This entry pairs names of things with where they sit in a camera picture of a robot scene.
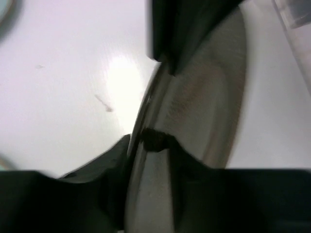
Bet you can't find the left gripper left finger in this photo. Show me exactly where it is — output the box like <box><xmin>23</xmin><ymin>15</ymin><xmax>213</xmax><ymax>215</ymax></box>
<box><xmin>0</xmin><ymin>135</ymin><xmax>130</xmax><ymax>233</ymax></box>

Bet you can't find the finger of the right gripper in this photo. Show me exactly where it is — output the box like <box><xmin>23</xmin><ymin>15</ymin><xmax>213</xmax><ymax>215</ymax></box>
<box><xmin>148</xmin><ymin>0</ymin><xmax>241</xmax><ymax>74</ymax></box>

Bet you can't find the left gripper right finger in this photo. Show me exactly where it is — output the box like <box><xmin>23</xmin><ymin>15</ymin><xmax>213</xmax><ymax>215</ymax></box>
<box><xmin>142</xmin><ymin>128</ymin><xmax>311</xmax><ymax>233</ymax></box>

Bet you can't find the brown plate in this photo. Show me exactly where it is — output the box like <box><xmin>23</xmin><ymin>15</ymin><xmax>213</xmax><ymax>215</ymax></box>
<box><xmin>124</xmin><ymin>8</ymin><xmax>247</xmax><ymax>233</ymax></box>

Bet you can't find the green floral plate right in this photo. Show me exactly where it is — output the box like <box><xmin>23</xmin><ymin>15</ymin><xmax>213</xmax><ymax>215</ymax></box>
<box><xmin>0</xmin><ymin>154</ymin><xmax>16</xmax><ymax>171</ymax></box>

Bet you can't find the green floral plate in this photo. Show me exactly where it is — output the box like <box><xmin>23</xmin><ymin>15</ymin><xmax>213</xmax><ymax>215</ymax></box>
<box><xmin>0</xmin><ymin>0</ymin><xmax>23</xmax><ymax>27</ymax></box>
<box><xmin>0</xmin><ymin>154</ymin><xmax>16</xmax><ymax>171</ymax></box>

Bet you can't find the green floral plate left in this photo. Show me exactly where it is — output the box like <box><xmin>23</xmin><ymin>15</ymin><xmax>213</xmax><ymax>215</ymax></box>
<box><xmin>0</xmin><ymin>0</ymin><xmax>23</xmax><ymax>27</ymax></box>

